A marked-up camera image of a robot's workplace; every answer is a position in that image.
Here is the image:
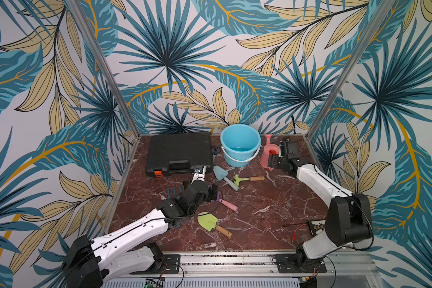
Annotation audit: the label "pink toy watering can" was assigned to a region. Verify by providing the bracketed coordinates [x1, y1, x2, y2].
[260, 134, 280, 171]

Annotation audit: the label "purple toy scoop pink handle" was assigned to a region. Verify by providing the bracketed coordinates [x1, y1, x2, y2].
[217, 192, 239, 212]

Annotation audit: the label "green toy shovel wooden handle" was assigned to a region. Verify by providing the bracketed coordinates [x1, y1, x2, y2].
[197, 212, 232, 238]

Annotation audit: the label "teal toy trowel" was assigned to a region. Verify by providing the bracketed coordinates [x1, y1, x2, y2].
[213, 165, 240, 192]

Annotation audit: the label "green toy rake wooden handle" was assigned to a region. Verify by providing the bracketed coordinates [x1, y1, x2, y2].
[234, 175, 265, 187]

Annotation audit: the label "light blue plastic bucket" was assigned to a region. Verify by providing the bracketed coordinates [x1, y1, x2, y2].
[220, 124, 261, 168]

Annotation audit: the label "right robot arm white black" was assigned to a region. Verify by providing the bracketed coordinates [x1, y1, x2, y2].
[268, 140, 374, 274]

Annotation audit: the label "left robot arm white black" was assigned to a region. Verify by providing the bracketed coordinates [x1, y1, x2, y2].
[62, 180, 218, 288]

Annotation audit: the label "black plastic tool case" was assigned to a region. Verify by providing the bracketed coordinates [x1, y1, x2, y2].
[145, 132, 214, 178]

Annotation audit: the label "small circuit board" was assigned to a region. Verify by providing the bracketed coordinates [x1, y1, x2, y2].
[307, 220, 326, 236]

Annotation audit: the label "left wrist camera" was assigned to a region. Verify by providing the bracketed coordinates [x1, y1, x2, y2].
[191, 165, 206, 183]

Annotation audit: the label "blue toy fork yellow handle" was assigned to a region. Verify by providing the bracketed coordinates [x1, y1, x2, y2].
[167, 186, 182, 199]

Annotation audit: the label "blue handled scissors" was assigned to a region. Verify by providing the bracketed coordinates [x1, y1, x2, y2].
[212, 146, 222, 161]

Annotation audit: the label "red black cable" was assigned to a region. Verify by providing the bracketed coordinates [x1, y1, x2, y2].
[280, 222, 308, 242]

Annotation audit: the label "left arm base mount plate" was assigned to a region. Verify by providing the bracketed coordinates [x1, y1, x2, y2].
[142, 254, 181, 275]

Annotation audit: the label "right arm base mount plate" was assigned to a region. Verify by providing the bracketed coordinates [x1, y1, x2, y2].
[273, 253, 327, 275]

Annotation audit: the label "aluminium front rail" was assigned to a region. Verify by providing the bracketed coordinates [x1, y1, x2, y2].
[102, 244, 384, 288]

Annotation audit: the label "right aluminium corner post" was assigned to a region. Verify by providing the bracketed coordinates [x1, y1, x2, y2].
[305, 1, 395, 142]

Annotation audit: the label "aluminium corner post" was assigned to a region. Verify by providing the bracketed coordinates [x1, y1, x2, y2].
[305, 1, 395, 142]
[67, 0, 140, 140]

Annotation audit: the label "left aluminium corner post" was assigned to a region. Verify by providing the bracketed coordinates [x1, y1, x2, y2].
[67, 0, 140, 140]

